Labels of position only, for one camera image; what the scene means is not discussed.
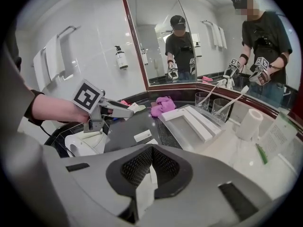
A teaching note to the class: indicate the pink cloth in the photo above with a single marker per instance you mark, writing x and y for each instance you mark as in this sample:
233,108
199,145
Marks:
124,102

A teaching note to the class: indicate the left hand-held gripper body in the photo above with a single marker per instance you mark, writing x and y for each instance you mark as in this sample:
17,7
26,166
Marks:
86,96

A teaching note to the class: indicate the white toothbrush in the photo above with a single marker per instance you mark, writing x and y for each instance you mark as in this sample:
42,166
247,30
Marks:
234,99
213,89

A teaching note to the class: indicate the angled side wall mirror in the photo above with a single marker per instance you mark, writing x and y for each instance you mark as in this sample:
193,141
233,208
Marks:
154,32

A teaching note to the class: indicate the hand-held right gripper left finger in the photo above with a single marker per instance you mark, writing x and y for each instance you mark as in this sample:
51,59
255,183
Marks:
71,193

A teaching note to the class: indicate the white bottle with black cap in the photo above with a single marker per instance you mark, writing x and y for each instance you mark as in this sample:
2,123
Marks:
122,59

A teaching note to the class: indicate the clear acrylic tray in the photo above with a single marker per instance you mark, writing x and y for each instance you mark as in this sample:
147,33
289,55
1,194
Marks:
180,136

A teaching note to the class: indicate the clear drinking glass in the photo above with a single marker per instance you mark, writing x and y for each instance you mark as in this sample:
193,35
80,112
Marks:
220,110
202,100

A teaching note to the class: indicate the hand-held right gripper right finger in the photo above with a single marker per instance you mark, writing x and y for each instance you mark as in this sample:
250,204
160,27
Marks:
208,197

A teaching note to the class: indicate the white tape roll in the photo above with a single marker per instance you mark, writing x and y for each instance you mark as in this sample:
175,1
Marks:
248,124

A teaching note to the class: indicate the purple towel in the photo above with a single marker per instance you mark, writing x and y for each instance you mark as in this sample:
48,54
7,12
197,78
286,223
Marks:
163,106

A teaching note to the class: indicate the large wall mirror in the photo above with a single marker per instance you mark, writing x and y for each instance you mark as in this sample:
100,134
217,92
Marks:
213,32

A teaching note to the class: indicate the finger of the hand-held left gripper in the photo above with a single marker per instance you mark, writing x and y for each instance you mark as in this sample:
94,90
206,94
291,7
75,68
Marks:
118,110

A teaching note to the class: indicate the white toilet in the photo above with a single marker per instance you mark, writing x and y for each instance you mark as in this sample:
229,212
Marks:
80,145

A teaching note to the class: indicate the printed card with green edge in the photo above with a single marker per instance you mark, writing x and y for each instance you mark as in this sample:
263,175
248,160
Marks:
279,136

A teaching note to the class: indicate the black forearm band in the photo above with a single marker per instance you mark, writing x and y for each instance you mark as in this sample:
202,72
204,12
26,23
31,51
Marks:
32,107

